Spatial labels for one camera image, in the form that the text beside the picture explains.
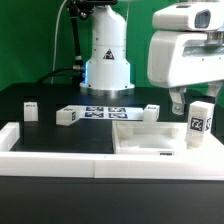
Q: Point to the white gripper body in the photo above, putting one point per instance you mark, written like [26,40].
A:
[179,59]

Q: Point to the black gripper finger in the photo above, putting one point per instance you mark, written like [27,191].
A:
[214,88]
[177,95]

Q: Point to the white square tabletop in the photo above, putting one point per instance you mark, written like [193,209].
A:
[160,138]

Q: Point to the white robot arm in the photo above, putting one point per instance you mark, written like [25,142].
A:
[107,70]

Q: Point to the white U-shaped fence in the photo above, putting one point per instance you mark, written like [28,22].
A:
[187,167]

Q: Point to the printed marker sheet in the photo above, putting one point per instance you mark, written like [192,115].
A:
[103,112]

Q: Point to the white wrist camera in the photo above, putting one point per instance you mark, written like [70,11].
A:
[190,16]

